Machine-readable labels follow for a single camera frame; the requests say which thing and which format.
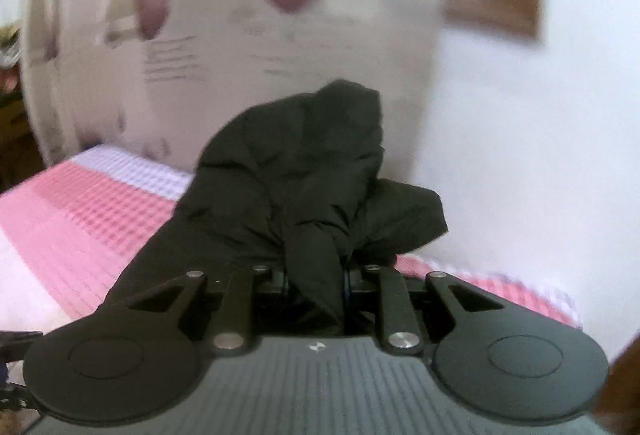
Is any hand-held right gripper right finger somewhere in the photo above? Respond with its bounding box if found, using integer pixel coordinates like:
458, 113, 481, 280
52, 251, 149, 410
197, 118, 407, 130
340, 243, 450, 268
342, 265, 506, 357

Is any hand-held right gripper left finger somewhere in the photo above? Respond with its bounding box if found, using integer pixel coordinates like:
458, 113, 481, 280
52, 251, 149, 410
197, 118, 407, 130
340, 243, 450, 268
125, 265, 292, 357

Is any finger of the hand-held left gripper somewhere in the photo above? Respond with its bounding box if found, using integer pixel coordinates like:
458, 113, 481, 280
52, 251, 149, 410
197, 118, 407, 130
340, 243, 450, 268
0, 331, 44, 361
0, 385, 34, 414

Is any black padded jacket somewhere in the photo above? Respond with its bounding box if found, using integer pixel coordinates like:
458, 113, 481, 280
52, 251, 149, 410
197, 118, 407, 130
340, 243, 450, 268
105, 79, 448, 336

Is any pink checkered bedsheet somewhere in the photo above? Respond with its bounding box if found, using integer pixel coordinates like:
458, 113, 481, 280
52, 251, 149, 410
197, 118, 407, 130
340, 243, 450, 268
0, 145, 583, 386

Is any dark wooden furniture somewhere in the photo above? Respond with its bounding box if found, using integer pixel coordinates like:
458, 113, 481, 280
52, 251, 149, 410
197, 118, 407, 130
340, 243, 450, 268
0, 90, 48, 196

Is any beige leaf print curtain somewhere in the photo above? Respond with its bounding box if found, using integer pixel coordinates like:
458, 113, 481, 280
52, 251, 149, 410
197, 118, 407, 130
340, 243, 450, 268
20, 0, 443, 196

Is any colourful shelf clutter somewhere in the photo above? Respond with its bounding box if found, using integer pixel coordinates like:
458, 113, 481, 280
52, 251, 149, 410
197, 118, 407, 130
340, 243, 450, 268
0, 22, 26, 88

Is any brown wooden furniture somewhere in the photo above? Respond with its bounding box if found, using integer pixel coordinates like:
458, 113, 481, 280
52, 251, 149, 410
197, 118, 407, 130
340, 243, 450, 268
592, 335, 640, 435

